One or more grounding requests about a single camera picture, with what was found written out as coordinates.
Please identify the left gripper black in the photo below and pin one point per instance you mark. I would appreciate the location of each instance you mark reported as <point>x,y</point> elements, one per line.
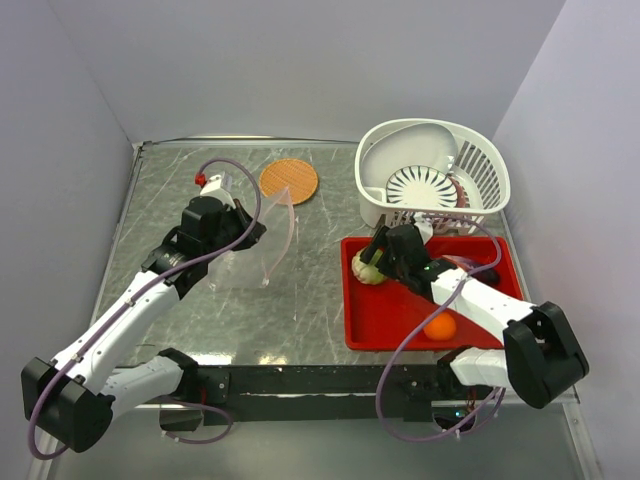
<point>245,222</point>

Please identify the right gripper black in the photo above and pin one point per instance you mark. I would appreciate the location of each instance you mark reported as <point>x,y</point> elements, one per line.
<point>374,245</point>

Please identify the green cabbage toy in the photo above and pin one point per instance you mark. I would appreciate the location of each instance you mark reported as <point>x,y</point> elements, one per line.
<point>367,272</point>

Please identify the clear zip top bag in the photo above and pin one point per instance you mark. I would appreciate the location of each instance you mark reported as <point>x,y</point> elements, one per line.
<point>255,267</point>

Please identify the orange fruit toy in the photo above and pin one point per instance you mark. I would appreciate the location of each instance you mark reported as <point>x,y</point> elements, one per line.
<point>441,328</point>

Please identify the purple eggplant toy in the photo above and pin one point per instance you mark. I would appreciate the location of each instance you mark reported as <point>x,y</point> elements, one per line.
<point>489,276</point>

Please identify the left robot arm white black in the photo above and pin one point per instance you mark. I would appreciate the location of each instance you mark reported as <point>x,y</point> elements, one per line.
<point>75,396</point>

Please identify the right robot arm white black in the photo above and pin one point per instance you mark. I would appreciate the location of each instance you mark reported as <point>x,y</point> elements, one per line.
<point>539,356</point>

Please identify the red plastic tray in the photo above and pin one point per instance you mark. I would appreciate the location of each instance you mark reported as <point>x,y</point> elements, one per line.
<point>378,317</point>

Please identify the blue striped white plate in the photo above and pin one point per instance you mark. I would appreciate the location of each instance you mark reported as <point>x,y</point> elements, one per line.
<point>420,186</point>

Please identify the white plastic dish rack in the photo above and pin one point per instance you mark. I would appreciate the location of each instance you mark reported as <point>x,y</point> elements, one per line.
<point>478,166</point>

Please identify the dark red plate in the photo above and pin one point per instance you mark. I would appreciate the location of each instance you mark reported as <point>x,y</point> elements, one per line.
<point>462,197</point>

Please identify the white oval plate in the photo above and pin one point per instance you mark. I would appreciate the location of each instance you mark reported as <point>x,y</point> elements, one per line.
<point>394,145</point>

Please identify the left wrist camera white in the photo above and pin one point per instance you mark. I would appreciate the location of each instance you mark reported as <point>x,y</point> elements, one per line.
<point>217,186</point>

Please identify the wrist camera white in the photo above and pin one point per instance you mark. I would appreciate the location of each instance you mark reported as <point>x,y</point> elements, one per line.
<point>217,186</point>
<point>424,224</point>

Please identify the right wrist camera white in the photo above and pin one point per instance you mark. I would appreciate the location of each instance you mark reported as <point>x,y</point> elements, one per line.
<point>424,224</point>

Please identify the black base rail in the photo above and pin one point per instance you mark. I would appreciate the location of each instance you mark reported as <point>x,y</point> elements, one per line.
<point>326,392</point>

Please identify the aluminium frame rail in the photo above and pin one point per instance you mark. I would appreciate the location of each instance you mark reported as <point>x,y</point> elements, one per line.
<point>568,397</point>

